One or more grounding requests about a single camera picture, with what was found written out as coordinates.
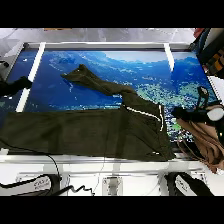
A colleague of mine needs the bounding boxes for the heap of clothes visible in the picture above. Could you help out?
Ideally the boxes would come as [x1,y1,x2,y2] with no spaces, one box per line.
[193,28,224,80]

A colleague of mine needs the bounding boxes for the black cable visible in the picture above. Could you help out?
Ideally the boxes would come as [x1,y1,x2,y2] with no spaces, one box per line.
[59,184,96,197]
[33,151,63,180]

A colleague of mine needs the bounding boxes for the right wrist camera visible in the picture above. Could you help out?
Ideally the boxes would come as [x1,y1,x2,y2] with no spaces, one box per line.
[196,85,210,109]

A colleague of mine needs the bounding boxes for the brown garment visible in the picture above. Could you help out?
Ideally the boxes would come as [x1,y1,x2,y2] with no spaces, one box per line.
[175,104,224,175]

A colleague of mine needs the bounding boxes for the dark green trousers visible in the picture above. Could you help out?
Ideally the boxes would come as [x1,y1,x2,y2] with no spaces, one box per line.
[0,63,177,163]

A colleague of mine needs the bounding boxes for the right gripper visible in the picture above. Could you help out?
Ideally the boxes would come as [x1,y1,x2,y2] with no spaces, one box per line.
[171,106,199,124]

